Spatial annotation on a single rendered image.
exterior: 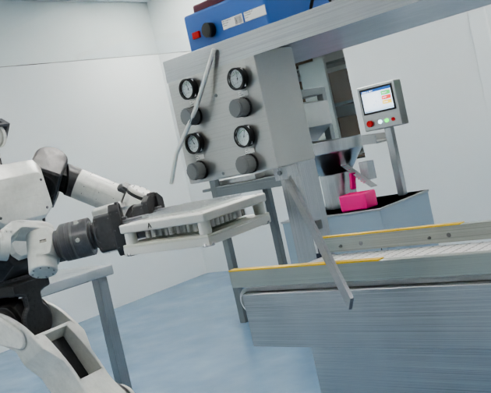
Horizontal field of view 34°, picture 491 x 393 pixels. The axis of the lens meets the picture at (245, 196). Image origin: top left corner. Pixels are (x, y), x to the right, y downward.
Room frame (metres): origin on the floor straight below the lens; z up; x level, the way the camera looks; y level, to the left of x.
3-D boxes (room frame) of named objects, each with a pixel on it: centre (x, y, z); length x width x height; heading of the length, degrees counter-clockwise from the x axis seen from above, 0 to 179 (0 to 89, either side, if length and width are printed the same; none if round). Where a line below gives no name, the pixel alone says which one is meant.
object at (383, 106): (4.43, -0.83, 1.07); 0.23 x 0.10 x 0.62; 51
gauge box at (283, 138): (1.46, -0.02, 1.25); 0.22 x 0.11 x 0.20; 46
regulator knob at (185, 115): (1.45, 0.06, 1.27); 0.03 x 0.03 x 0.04; 46
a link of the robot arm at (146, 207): (2.04, 0.26, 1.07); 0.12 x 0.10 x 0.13; 49
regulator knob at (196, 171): (1.46, 0.08, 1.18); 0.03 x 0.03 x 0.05; 46
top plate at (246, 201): (1.86, 0.12, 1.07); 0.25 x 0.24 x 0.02; 145
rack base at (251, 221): (1.86, 0.12, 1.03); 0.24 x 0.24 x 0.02; 55
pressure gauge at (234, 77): (1.37, -0.03, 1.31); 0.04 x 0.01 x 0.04; 46
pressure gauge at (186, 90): (1.45, 0.06, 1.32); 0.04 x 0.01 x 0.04; 46
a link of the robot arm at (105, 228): (1.87, 0.35, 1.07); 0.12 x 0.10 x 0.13; 89
